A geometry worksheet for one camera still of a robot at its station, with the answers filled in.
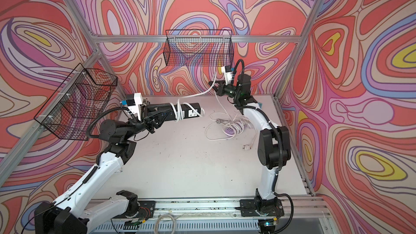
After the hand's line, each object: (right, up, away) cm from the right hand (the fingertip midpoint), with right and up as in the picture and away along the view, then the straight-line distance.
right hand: (209, 87), depth 83 cm
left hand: (-14, -13, -26) cm, 32 cm away
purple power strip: (+12, -24, +11) cm, 29 cm away
